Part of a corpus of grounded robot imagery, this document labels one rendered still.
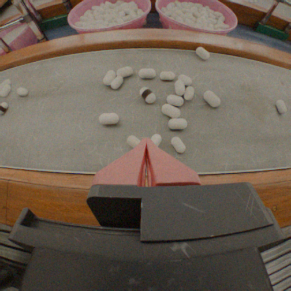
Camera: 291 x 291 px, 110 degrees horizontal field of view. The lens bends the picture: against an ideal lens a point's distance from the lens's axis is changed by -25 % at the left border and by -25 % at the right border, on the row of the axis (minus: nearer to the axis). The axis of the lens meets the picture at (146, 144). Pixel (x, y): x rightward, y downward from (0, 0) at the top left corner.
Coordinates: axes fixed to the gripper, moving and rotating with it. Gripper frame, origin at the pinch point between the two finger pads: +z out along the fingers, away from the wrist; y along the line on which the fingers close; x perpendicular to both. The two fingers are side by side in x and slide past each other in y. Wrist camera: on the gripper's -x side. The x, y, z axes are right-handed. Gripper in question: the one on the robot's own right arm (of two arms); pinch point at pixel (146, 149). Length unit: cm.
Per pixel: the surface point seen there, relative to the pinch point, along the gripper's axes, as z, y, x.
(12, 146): 9.7, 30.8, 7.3
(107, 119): 12.1, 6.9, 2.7
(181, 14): 43.1, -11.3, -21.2
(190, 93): 16.3, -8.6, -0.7
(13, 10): 70, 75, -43
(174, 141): 9.1, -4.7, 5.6
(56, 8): 54, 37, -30
